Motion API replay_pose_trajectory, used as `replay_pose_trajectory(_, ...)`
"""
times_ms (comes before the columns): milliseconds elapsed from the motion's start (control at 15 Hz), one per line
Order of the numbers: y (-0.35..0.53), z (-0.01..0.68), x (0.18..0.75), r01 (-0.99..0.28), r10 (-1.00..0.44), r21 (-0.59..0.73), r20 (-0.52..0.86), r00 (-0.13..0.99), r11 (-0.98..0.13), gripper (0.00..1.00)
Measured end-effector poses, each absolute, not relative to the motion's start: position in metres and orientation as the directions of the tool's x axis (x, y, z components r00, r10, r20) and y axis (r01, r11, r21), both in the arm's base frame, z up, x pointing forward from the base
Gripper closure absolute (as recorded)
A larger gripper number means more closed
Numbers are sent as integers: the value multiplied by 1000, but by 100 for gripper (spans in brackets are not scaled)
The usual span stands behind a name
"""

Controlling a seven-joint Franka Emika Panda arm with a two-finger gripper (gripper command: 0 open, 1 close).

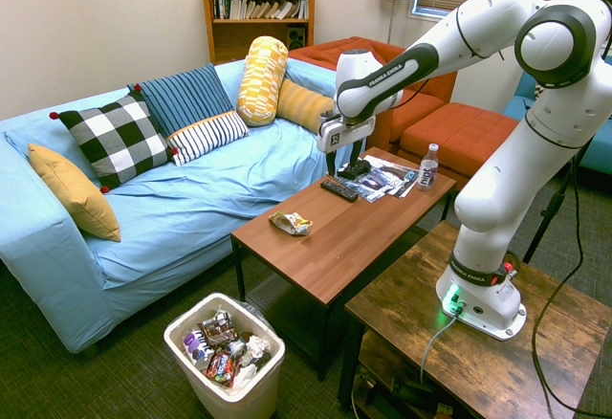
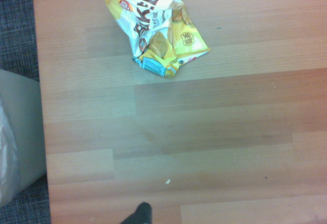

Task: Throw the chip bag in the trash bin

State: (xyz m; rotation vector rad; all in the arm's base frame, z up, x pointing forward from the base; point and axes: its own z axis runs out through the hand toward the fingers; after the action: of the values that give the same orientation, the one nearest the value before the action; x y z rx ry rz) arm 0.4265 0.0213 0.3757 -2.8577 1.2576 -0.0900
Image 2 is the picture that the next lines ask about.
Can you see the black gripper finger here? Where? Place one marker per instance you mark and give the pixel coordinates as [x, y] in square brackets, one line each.
[143, 215]

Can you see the yellow white baked chip bag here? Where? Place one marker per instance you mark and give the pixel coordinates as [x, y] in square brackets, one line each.
[143, 9]

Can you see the grey plastic trash bin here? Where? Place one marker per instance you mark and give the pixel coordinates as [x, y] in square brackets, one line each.
[25, 121]

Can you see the white trash bin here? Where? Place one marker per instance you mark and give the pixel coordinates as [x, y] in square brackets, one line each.
[6, 152]

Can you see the small white paper crumb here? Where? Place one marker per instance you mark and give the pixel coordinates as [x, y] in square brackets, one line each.
[167, 181]

